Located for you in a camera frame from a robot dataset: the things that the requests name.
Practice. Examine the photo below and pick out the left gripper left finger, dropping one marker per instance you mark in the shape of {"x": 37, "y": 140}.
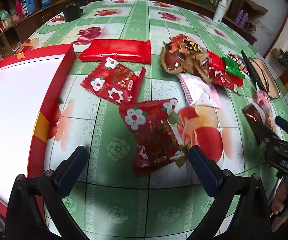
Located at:
{"x": 24, "y": 219}

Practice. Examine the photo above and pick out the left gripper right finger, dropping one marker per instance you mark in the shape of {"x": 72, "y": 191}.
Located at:
{"x": 251, "y": 219}

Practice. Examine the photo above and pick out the dark red foil packet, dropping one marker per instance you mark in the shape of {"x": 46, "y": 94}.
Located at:
{"x": 260, "y": 130}

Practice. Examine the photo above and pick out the brown photo snack packet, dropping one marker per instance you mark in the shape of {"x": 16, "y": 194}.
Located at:
{"x": 182, "y": 55}

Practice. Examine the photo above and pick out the plain red snack packet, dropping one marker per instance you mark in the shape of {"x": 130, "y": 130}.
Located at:
{"x": 120, "y": 50}

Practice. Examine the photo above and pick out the green snack packet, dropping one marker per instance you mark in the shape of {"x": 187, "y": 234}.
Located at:
{"x": 232, "y": 67}

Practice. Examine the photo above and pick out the red snack packet right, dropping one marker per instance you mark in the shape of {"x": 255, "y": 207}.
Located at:
{"x": 218, "y": 75}

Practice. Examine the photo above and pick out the pink white snack packet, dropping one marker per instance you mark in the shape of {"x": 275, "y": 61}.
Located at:
{"x": 198, "y": 93}

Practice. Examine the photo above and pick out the purple bottles on shelf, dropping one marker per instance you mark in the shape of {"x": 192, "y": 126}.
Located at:
{"x": 241, "y": 19}

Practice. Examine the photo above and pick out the red gift box white inside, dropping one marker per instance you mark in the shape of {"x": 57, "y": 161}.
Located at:
{"x": 30, "y": 85}

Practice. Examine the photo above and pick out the red flower snack packet lower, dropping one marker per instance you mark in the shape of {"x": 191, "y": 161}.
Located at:
{"x": 156, "y": 145}

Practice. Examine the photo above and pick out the red flower snack packet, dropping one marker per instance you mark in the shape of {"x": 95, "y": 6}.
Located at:
{"x": 114, "y": 82}
{"x": 156, "y": 145}

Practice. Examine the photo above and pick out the white spray bottle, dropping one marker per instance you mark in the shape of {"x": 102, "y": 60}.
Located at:
{"x": 220, "y": 12}

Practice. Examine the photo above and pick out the red flower snack packet upper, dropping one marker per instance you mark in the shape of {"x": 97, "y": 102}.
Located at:
{"x": 114, "y": 82}

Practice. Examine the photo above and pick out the black round container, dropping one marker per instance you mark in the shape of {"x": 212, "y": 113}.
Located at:
{"x": 72, "y": 12}

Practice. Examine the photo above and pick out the blue box on shelf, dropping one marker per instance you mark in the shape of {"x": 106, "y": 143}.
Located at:
{"x": 31, "y": 7}

